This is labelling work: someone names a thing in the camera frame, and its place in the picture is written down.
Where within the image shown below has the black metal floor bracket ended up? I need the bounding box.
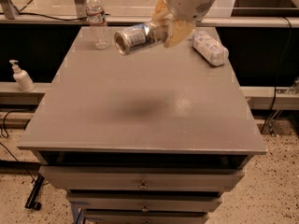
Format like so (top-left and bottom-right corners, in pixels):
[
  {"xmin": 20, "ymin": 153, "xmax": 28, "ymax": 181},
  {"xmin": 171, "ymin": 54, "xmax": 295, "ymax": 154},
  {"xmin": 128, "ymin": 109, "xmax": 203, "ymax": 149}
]
[{"xmin": 25, "ymin": 175, "xmax": 45, "ymax": 211}]

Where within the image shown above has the black floor cable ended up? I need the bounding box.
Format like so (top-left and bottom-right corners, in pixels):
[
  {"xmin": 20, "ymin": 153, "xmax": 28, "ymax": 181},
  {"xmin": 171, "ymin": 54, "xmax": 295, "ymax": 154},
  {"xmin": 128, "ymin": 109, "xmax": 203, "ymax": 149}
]
[{"xmin": 0, "ymin": 109, "xmax": 36, "ymax": 184}]

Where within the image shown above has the white pump dispenser bottle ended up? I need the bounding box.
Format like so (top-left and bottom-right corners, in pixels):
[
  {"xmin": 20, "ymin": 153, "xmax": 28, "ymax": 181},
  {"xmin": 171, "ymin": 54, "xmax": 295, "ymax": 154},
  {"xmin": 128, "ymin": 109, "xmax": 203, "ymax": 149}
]
[{"xmin": 9, "ymin": 60, "xmax": 35, "ymax": 91}]

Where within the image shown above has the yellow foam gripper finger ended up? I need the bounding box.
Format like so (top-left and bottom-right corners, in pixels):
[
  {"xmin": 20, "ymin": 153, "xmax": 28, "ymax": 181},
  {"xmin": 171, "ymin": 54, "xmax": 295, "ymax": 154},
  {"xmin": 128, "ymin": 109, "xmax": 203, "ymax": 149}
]
[
  {"xmin": 164, "ymin": 20, "xmax": 195, "ymax": 49},
  {"xmin": 151, "ymin": 0, "xmax": 171, "ymax": 23}
]

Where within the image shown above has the silver blue redbull can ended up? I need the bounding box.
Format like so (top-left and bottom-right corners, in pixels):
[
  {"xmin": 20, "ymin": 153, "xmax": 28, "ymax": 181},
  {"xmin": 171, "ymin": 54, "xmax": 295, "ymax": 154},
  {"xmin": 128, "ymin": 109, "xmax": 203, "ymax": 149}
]
[{"xmin": 114, "ymin": 22, "xmax": 168, "ymax": 55}]

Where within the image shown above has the grey drawer cabinet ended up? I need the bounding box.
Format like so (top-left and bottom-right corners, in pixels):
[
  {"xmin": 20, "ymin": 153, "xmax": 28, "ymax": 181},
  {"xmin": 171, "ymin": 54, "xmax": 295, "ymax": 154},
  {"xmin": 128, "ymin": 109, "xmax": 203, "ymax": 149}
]
[{"xmin": 17, "ymin": 26, "xmax": 268, "ymax": 224}]

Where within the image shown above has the clear upright water bottle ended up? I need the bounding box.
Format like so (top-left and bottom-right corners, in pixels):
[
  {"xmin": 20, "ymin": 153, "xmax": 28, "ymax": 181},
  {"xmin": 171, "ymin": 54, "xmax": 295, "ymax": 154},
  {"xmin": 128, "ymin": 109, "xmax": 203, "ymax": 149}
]
[{"xmin": 85, "ymin": 0, "xmax": 111, "ymax": 49}]

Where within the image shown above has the black hanging cable right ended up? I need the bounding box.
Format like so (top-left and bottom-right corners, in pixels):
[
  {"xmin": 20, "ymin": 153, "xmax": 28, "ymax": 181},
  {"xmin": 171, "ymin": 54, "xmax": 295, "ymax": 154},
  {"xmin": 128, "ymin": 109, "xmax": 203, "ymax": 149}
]
[{"xmin": 260, "ymin": 16, "xmax": 293, "ymax": 134}]

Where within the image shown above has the grey drawer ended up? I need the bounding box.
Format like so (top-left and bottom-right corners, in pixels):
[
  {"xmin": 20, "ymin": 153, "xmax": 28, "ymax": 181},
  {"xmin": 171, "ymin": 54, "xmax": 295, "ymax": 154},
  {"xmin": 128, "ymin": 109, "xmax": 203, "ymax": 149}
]
[
  {"xmin": 66, "ymin": 191, "xmax": 222, "ymax": 213},
  {"xmin": 84, "ymin": 210, "xmax": 208, "ymax": 224},
  {"xmin": 39, "ymin": 166, "xmax": 244, "ymax": 192}
]

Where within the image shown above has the lying white labelled bottle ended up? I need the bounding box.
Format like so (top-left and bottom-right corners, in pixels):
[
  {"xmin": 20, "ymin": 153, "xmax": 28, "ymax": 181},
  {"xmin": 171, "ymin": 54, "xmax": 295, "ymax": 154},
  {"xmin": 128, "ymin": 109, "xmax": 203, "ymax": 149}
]
[{"xmin": 192, "ymin": 31, "xmax": 229, "ymax": 66}]

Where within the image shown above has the top grey drawer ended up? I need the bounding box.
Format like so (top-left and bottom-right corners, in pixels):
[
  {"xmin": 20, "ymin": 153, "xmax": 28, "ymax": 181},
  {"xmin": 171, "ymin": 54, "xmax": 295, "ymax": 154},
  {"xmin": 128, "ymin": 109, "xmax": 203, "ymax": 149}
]
[{"xmin": 39, "ymin": 166, "xmax": 244, "ymax": 192}]

